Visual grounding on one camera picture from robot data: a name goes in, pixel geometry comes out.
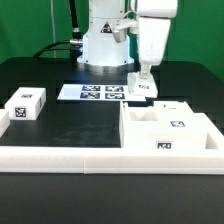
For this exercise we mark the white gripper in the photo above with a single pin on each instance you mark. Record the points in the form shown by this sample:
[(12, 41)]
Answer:
[(153, 25)]

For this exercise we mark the white cabinet door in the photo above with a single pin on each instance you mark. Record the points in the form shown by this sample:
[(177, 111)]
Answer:
[(141, 85), (179, 125)]

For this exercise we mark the white cabinet body box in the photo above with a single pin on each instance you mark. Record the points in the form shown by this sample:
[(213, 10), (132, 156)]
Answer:
[(137, 130)]

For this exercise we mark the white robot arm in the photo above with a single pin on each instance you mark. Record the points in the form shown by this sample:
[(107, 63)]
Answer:
[(106, 43)]

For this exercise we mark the white cabinet top box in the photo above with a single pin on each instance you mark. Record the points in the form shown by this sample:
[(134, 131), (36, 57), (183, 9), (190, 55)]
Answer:
[(26, 103)]

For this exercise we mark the white marker sheet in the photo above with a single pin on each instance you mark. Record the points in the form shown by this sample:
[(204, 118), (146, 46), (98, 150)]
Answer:
[(97, 93)]

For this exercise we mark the white U-shaped fence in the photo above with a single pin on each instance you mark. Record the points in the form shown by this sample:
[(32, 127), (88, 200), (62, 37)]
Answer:
[(116, 160)]

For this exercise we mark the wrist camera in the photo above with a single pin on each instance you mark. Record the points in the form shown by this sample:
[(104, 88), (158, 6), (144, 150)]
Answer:
[(122, 27)]

